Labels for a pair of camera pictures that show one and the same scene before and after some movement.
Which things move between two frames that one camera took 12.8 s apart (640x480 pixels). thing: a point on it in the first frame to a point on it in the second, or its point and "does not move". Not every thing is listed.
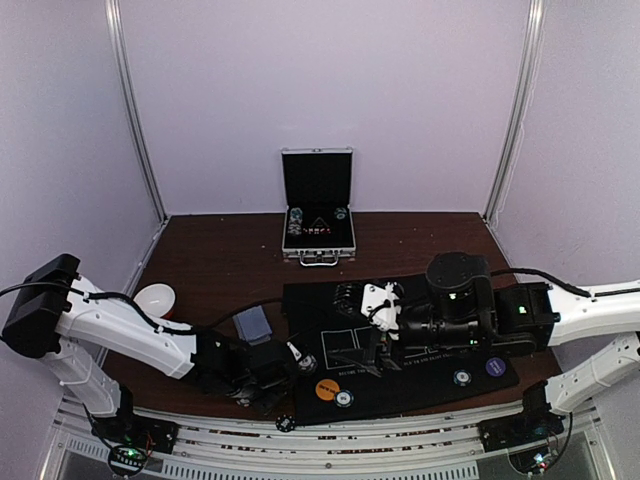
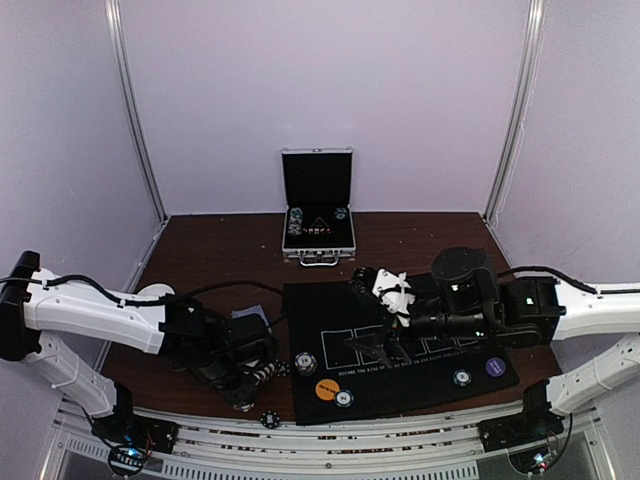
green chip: (462, 377) does not move
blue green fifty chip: (344, 398) does not move
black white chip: (285, 423) to (269, 419)
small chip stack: (307, 365) does not move
